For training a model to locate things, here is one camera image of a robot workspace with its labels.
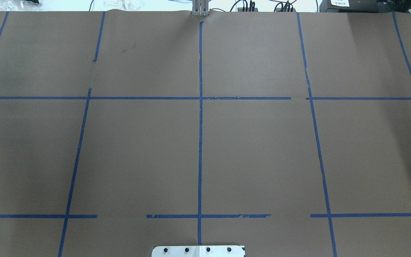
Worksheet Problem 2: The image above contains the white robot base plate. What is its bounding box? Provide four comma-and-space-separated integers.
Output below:
151, 245, 246, 257

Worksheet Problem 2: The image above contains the grey aluminium frame post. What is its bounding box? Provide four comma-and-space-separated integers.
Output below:
191, 0, 210, 16

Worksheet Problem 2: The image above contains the black monitor base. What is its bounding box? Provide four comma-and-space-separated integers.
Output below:
319, 0, 411, 13

